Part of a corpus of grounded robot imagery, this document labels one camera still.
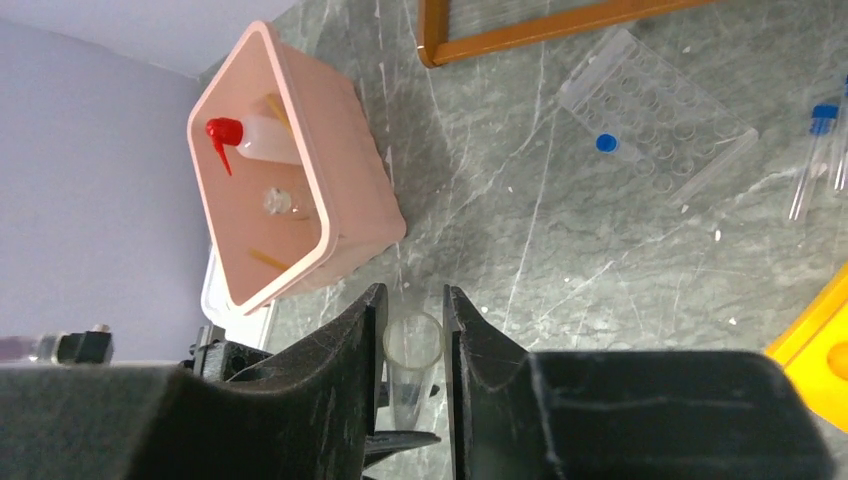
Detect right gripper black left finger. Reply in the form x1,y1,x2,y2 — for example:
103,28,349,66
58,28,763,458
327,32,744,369
1,284,388,479

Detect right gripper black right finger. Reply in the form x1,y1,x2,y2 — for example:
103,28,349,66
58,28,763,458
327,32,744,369
443,286,836,479

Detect clear glass test tube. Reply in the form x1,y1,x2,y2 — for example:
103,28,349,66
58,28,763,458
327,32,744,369
383,313,444,431

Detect amber rubber tubing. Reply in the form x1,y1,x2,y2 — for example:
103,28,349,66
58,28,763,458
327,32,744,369
248,92,296,273

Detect white bin lid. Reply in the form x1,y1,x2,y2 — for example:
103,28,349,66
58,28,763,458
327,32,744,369
200,248,272,350

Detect pink plastic bin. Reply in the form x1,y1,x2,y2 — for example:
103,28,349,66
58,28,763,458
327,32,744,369
186,21,407,315

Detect red cap wash bottle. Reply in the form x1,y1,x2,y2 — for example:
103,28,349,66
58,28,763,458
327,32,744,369
204,114,303,176

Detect yellow test tube rack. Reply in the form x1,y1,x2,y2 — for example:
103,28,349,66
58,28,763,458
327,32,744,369
765,267,847,432

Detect clear test tube rack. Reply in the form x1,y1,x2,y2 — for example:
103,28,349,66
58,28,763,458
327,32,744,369
558,28,759,206

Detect wooden shelf rack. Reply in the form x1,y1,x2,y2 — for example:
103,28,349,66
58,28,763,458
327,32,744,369
416,0,708,68

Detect blue capped test tubes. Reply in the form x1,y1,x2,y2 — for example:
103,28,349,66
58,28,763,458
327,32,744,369
787,78,847,222

